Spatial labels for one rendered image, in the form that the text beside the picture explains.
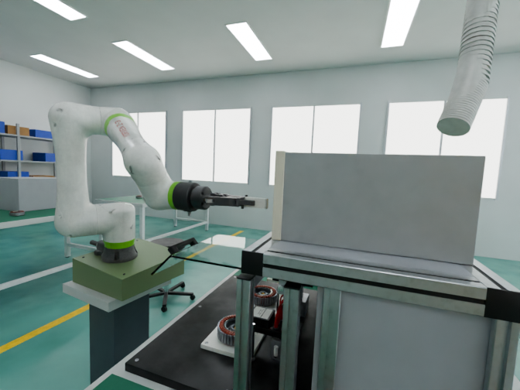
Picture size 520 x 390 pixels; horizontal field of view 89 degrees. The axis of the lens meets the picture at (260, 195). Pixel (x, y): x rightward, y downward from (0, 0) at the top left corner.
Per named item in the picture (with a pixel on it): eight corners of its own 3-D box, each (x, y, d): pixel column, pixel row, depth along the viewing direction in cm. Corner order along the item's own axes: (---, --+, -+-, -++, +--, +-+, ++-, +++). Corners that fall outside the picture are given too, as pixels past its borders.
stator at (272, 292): (244, 304, 97) (244, 295, 97) (251, 291, 108) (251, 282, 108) (275, 309, 95) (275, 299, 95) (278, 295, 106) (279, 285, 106)
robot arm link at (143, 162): (144, 139, 108) (116, 150, 104) (131, 112, 101) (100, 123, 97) (172, 176, 83) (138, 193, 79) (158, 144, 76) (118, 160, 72)
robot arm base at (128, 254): (78, 251, 123) (78, 239, 122) (109, 243, 136) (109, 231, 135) (114, 266, 112) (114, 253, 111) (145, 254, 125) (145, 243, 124)
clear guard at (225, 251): (150, 275, 65) (150, 251, 65) (203, 249, 88) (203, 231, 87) (278, 302, 55) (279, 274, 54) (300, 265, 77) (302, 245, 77)
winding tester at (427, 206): (271, 239, 62) (275, 150, 60) (304, 213, 103) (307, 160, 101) (473, 266, 49) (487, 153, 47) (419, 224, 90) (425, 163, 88)
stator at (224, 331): (210, 341, 76) (210, 329, 75) (227, 321, 86) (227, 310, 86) (246, 351, 72) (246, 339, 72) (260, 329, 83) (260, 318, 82)
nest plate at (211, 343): (200, 347, 75) (200, 343, 75) (224, 320, 89) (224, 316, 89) (250, 363, 70) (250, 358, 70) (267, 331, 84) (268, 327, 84)
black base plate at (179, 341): (124, 371, 68) (124, 362, 68) (232, 278, 128) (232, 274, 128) (308, 439, 52) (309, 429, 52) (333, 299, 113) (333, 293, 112)
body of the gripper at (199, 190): (203, 207, 89) (227, 210, 86) (188, 210, 81) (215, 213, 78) (203, 185, 88) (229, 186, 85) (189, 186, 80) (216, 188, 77)
